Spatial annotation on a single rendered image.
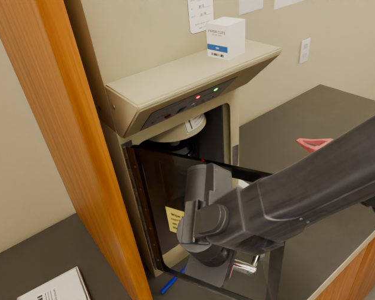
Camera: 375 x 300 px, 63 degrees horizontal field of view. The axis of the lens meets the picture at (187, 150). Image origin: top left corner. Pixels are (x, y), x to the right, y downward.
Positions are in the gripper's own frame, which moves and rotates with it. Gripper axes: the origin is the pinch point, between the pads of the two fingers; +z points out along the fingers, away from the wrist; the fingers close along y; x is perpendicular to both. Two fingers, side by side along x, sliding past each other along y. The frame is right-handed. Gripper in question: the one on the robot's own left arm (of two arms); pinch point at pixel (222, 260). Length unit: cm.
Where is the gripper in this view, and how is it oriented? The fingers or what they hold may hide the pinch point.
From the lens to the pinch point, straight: 61.3
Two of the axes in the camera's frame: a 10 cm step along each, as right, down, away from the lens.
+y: -3.6, 8.5, -3.9
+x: 8.9, 1.9, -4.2
